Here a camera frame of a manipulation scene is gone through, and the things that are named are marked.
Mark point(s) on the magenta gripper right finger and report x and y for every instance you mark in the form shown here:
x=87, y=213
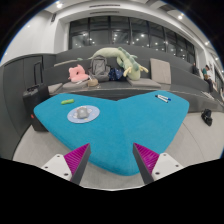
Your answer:
x=154, y=166

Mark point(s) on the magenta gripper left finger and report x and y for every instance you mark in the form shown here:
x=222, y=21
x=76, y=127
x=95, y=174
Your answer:
x=71, y=166

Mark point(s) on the grey computer mouse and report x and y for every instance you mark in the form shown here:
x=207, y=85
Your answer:
x=82, y=112

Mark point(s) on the green marker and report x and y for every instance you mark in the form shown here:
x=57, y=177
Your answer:
x=69, y=101

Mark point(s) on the blue capped white marker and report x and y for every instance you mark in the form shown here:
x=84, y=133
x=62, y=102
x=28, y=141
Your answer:
x=164, y=97

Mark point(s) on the black bag on floor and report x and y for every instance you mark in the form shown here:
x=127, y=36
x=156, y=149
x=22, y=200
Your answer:
x=206, y=116

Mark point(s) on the flat grey seat cushion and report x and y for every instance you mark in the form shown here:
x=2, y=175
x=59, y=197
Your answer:
x=74, y=86

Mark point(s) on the black rolling suitcase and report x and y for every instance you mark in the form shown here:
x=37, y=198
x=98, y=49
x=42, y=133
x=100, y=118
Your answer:
x=32, y=97

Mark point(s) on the pink plush toy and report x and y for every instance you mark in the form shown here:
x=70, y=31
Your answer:
x=77, y=74

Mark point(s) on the grey square cushion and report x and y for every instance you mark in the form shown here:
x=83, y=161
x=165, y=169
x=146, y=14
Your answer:
x=160, y=71

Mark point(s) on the dark blue bag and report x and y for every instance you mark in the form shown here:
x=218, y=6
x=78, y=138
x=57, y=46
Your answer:
x=116, y=74

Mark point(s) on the green dragon plush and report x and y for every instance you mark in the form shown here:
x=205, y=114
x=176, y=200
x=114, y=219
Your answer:
x=132, y=68

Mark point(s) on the grey backpack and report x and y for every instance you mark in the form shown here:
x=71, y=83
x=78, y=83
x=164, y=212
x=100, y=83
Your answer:
x=99, y=69

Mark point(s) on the seated person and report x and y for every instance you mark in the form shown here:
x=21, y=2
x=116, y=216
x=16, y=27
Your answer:
x=207, y=77

